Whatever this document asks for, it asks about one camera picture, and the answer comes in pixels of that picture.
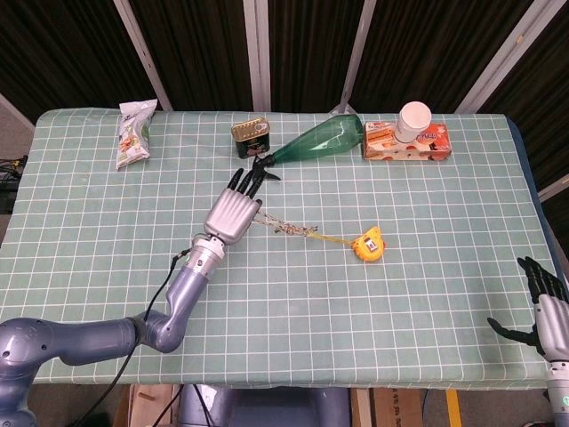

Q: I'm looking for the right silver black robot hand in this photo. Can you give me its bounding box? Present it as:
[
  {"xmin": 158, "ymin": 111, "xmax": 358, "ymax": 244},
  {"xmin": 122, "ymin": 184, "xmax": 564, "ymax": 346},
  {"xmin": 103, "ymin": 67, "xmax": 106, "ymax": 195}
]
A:
[{"xmin": 487, "ymin": 255, "xmax": 569, "ymax": 362}]

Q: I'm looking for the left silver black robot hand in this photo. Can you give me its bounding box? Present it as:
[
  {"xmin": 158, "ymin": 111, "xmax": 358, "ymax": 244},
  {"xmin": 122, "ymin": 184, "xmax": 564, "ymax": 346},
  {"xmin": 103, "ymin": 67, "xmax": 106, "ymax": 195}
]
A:
[{"xmin": 203, "ymin": 166, "xmax": 270, "ymax": 246}]

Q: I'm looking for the braided rope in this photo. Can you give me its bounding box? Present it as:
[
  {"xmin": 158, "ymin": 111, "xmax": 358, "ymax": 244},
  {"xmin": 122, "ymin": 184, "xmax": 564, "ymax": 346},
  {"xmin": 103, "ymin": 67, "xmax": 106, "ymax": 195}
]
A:
[{"xmin": 250, "ymin": 208, "xmax": 320, "ymax": 238}]

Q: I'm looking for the yellow tape measure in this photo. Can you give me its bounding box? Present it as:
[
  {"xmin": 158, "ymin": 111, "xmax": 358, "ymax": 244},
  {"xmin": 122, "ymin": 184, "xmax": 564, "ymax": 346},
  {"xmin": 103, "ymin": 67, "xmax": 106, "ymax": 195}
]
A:
[{"xmin": 308, "ymin": 226, "xmax": 388, "ymax": 264}]

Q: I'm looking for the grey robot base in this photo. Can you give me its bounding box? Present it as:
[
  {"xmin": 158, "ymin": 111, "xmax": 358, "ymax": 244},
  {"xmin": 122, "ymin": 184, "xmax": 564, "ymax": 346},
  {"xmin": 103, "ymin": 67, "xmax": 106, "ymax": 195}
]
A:
[{"xmin": 179, "ymin": 383, "xmax": 353, "ymax": 427}]

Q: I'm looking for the green gold tin can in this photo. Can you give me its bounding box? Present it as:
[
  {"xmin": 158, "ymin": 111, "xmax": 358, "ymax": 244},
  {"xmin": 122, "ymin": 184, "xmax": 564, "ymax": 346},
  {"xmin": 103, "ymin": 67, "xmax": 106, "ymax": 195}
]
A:
[{"xmin": 229, "ymin": 116, "xmax": 273, "ymax": 160}]

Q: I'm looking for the green spray bottle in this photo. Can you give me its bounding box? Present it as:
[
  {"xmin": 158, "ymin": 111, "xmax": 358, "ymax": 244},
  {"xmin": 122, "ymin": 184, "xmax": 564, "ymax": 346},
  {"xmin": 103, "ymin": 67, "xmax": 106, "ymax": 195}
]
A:
[{"xmin": 251, "ymin": 113, "xmax": 366, "ymax": 182}]

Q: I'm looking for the white snack bag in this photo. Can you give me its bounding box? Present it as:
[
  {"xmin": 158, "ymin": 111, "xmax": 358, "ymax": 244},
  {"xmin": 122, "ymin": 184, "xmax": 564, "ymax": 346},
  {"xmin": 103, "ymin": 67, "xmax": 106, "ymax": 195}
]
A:
[{"xmin": 115, "ymin": 98, "xmax": 159, "ymax": 172}]

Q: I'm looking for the green checked tablecloth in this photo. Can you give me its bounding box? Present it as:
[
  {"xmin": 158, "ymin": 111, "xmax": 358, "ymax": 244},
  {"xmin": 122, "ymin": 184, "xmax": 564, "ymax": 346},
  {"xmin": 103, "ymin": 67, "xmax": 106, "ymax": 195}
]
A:
[{"xmin": 0, "ymin": 108, "xmax": 569, "ymax": 391}]

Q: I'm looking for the yellow strip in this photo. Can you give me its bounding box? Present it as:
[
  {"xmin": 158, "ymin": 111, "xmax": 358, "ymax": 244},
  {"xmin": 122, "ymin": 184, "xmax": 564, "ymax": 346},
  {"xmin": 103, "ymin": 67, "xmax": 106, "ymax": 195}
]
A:
[{"xmin": 445, "ymin": 389, "xmax": 462, "ymax": 427}]

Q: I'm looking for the orange snack box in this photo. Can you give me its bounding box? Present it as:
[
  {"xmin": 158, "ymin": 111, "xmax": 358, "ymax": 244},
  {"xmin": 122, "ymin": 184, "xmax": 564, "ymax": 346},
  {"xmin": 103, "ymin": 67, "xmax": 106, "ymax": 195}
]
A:
[{"xmin": 362, "ymin": 119, "xmax": 455, "ymax": 163}]

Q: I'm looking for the printed cardboard box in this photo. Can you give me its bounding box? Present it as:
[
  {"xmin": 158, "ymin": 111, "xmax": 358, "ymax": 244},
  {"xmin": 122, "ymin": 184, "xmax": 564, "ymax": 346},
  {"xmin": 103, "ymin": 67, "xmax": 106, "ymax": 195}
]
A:
[{"xmin": 370, "ymin": 388, "xmax": 424, "ymax": 427}]

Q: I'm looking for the white paper cup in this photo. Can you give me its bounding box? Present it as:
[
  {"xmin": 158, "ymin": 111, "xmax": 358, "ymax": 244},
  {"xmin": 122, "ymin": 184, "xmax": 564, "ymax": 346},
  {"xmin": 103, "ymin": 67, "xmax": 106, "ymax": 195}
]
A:
[{"xmin": 395, "ymin": 101, "xmax": 433, "ymax": 144}]

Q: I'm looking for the wooden table leg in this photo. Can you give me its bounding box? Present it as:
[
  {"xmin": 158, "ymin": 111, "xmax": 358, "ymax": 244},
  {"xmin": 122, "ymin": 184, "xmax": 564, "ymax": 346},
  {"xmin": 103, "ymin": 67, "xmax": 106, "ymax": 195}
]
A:
[{"xmin": 350, "ymin": 388, "xmax": 373, "ymax": 427}]

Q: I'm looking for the open cardboard box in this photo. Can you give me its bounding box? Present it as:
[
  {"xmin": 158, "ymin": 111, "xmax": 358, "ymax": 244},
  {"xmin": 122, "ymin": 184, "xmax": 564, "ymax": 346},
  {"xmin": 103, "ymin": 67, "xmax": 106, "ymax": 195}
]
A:
[{"xmin": 127, "ymin": 384, "xmax": 181, "ymax": 427}]

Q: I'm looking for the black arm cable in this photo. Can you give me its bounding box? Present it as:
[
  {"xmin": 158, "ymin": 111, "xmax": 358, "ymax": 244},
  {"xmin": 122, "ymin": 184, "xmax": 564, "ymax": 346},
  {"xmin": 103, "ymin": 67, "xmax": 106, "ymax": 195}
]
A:
[{"xmin": 83, "ymin": 249, "xmax": 195, "ymax": 427}]

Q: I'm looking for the white partition post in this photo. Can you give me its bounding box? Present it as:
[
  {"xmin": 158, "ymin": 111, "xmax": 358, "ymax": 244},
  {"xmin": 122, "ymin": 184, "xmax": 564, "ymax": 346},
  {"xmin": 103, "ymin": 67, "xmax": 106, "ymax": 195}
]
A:
[
  {"xmin": 336, "ymin": 0, "xmax": 379, "ymax": 115},
  {"xmin": 243, "ymin": 0, "xmax": 273, "ymax": 112},
  {"xmin": 112, "ymin": 0, "xmax": 173, "ymax": 112},
  {"xmin": 456, "ymin": 0, "xmax": 549, "ymax": 115}
]

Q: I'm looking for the bundle of floor cables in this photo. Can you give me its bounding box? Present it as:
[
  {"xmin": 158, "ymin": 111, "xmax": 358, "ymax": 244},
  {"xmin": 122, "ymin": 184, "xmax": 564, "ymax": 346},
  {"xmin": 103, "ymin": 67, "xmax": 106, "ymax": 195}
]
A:
[{"xmin": 0, "ymin": 154, "xmax": 29, "ymax": 182}]

